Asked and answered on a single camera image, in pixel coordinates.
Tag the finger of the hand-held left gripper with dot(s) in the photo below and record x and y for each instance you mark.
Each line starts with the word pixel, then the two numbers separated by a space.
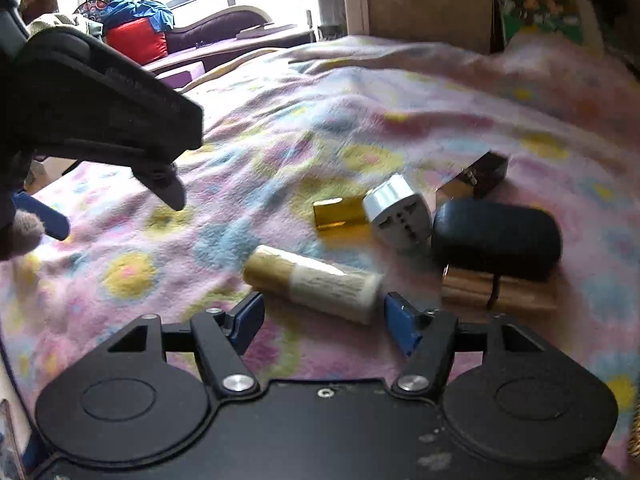
pixel 47 220
pixel 167 185

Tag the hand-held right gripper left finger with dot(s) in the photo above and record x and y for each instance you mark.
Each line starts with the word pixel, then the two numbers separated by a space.
pixel 247 322

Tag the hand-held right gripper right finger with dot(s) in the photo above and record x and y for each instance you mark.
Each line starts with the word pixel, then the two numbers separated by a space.
pixel 402 325

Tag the cream bottle with gold cap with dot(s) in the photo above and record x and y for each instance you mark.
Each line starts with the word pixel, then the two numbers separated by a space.
pixel 315 282

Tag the gold lipstick tube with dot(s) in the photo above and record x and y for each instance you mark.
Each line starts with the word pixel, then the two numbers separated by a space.
pixel 520 297

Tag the black oval case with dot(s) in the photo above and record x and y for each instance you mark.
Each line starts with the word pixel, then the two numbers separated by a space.
pixel 495 237

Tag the person's left hand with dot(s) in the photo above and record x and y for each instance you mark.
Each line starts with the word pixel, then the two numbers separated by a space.
pixel 20 232

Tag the red cushion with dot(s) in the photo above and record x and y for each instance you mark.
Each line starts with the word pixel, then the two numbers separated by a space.
pixel 135 42

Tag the purple box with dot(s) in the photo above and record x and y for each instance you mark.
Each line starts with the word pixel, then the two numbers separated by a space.
pixel 182 74

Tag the blue cloth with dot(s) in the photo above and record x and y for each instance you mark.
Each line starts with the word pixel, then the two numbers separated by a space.
pixel 140 10

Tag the white travel adapter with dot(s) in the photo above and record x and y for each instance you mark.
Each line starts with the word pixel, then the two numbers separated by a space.
pixel 400 215

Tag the amber gold box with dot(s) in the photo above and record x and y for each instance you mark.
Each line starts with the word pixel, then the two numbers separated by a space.
pixel 340 217

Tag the floral fleece blanket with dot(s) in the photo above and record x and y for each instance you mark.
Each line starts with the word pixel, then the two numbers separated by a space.
pixel 300 125

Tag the purple chaise sofa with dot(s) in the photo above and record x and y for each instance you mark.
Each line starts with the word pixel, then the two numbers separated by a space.
pixel 225 25

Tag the dark mirrored box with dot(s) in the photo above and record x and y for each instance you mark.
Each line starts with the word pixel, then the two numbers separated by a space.
pixel 482 172

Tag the cartoon mouse painting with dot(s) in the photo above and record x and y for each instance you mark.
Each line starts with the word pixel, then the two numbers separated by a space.
pixel 540 0

